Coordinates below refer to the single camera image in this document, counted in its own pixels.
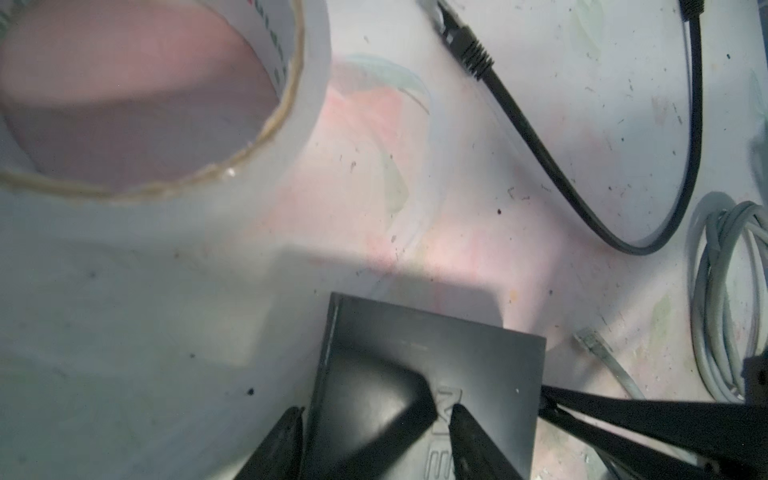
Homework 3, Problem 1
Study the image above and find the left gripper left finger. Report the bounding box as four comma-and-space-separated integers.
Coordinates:
234, 406, 304, 480

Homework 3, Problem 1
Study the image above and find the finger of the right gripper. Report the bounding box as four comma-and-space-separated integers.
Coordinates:
539, 386, 767, 479

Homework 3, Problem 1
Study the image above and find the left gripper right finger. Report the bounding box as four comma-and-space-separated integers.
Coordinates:
449, 404, 522, 480

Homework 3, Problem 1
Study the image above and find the black network switch box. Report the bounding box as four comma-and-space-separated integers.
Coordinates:
301, 293, 546, 479

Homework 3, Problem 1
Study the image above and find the clear tape roll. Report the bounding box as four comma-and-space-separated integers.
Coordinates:
1, 1, 331, 202

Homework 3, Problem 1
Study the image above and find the grey coiled ethernet cable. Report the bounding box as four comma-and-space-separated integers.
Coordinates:
572, 200, 768, 480

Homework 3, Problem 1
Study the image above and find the short black ethernet cable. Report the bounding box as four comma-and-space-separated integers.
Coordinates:
419, 0, 706, 257

